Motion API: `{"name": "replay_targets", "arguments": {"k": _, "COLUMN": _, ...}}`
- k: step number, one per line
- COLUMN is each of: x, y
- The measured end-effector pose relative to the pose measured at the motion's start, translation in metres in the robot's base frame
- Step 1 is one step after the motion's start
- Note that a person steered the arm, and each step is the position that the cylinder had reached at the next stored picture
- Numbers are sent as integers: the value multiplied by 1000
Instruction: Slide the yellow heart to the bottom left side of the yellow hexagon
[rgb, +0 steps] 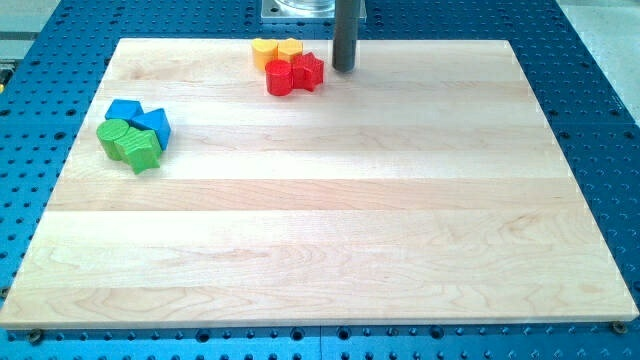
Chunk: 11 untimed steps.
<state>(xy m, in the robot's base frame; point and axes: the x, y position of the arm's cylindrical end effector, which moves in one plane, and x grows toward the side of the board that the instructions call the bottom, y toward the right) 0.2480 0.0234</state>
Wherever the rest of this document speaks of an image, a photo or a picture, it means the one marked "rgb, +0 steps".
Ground red cylinder block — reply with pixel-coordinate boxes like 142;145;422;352
265;59;293;96

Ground green cylinder block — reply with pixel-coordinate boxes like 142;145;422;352
96;119;130;161

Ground light wooden board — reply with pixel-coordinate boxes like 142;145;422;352
1;38;638;329

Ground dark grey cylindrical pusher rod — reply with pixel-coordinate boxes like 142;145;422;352
332;0;361;72

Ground clear robot base plate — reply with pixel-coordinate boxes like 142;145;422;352
258;0;336;23

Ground yellow hexagon block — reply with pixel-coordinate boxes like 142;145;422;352
277;38;304;63

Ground blue triangle block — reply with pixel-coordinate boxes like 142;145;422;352
130;108;171;150

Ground blue cube block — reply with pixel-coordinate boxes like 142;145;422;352
105;99;144;121

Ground yellow heart block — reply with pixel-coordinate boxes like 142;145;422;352
251;38;278;72

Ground green star block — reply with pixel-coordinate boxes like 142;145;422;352
115;127;162;174

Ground red star block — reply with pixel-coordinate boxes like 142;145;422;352
292;52;324;92

